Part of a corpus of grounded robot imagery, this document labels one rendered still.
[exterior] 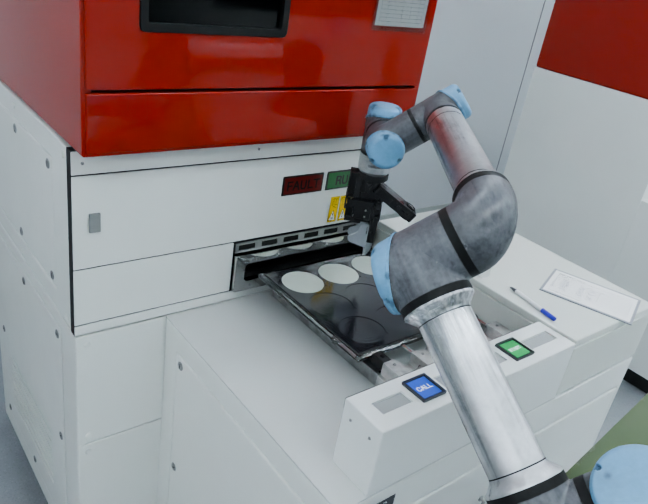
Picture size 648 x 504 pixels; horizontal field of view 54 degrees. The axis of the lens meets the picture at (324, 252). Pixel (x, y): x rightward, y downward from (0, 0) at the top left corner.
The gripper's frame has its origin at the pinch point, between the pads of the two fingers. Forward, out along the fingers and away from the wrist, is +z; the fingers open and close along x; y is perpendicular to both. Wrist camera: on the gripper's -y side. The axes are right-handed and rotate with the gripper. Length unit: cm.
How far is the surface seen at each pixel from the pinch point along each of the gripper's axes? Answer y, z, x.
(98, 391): 56, 30, 27
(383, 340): -3.6, 6.6, 27.1
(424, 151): -54, 54, -253
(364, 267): -0.7, 7.4, -4.7
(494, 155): -113, 64, -300
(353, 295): 2.4, 7.0, 10.1
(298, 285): 15.3, 6.9, 9.3
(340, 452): 5, 10, 56
